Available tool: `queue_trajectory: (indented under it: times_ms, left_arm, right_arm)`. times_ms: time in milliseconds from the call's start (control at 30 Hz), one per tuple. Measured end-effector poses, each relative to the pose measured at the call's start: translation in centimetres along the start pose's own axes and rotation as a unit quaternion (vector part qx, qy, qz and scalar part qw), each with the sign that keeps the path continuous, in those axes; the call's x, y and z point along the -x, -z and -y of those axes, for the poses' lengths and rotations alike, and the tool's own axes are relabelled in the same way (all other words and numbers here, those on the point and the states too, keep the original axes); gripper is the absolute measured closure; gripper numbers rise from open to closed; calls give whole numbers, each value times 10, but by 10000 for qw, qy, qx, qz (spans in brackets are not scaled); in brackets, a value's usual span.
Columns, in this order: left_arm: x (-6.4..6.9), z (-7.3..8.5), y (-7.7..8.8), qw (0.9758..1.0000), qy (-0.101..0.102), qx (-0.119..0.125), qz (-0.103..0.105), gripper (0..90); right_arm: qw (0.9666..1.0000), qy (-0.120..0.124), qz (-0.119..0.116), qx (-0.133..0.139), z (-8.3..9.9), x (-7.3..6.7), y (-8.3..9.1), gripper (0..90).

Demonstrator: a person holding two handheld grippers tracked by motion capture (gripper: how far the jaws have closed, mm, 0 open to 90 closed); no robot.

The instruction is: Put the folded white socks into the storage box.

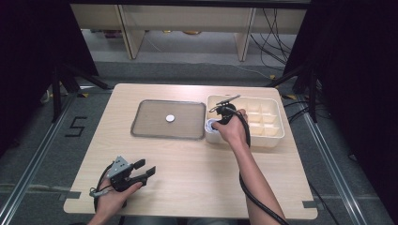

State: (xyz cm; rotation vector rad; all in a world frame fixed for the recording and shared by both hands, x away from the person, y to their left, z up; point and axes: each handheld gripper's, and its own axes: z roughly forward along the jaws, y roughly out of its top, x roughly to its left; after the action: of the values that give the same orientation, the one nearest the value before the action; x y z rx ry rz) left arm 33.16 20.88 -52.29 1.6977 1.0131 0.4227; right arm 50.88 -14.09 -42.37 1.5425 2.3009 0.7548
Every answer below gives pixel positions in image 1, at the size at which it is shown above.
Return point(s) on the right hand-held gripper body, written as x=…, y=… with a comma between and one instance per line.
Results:
x=226, y=112

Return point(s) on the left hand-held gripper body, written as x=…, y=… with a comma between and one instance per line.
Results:
x=120, y=175

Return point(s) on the white sock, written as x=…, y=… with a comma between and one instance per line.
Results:
x=209, y=129

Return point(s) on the cream divided storage box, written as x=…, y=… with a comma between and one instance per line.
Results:
x=266, y=125

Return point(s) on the person's left hand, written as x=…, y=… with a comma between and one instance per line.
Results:
x=111, y=201

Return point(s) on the small white disc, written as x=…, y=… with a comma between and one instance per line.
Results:
x=170, y=118

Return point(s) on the grey tape strip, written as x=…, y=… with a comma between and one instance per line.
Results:
x=70, y=195
x=309, y=204

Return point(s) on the yellow tape piece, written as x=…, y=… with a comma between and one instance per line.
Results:
x=83, y=95
x=288, y=97

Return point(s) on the black metal stand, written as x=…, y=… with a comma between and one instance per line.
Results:
x=312, y=93
x=57, y=93

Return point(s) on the pale wooden desk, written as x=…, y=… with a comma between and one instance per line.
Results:
x=187, y=18

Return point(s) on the black curtain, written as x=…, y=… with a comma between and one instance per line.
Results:
x=359, y=78
x=31, y=62

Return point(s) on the aluminium floor rail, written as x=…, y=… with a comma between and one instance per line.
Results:
x=331, y=175
x=34, y=162

